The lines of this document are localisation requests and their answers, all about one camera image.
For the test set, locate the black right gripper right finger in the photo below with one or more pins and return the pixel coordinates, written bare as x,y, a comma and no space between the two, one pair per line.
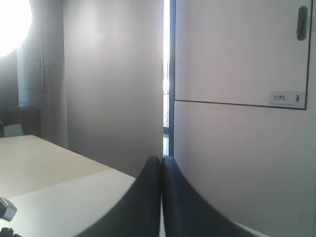
186,213

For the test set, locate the white warning sign sticker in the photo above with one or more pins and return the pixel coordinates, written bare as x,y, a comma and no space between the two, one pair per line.
287,98

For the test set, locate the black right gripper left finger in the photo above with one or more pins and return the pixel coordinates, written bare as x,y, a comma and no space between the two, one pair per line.
137,213

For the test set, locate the grey door handle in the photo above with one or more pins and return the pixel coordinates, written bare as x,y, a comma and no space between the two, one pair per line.
301,23

